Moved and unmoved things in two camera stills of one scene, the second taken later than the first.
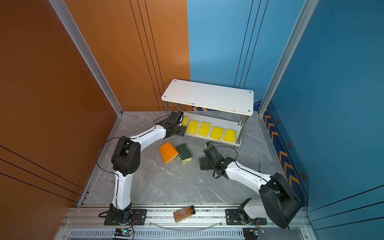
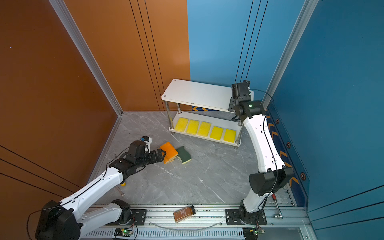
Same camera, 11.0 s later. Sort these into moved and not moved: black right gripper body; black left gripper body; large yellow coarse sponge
Moved: black right gripper body; black left gripper body
Not moved: large yellow coarse sponge
